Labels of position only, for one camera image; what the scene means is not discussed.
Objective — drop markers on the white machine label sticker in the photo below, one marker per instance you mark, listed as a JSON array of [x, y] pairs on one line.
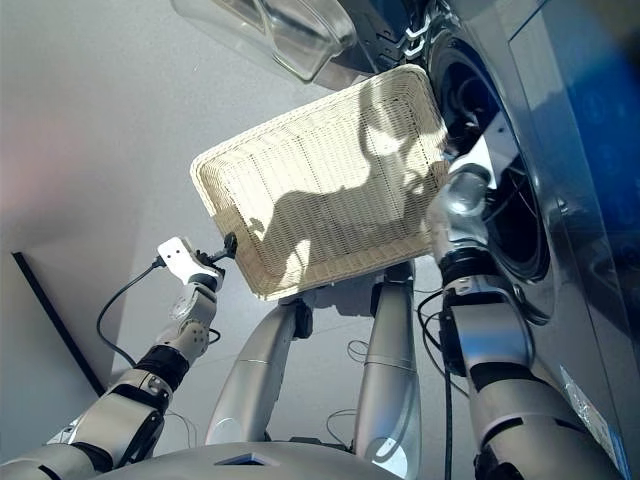
[[587, 410]]

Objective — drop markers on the pale woven basket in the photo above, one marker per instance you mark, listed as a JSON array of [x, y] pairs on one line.
[[310, 175]]

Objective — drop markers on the grey robot torso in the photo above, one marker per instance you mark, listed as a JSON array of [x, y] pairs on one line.
[[250, 465]]

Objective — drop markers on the silver robot leg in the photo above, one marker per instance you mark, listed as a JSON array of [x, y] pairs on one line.
[[250, 370], [390, 360]]

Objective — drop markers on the silver door hinge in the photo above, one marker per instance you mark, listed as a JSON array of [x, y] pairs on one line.
[[414, 37]]

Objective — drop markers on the round washing machine door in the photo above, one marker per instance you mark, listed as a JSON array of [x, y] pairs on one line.
[[300, 30]]

